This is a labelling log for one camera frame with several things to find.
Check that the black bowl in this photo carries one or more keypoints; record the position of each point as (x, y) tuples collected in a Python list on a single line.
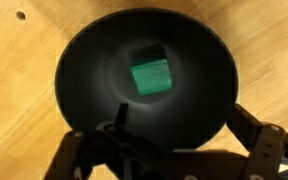
[(94, 73)]

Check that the green wooden block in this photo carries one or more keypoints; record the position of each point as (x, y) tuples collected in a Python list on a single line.
[(152, 78)]

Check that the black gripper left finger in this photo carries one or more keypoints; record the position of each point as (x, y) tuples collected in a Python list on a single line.
[(130, 150)]

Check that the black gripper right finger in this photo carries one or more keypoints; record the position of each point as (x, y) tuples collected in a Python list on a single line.
[(267, 150)]

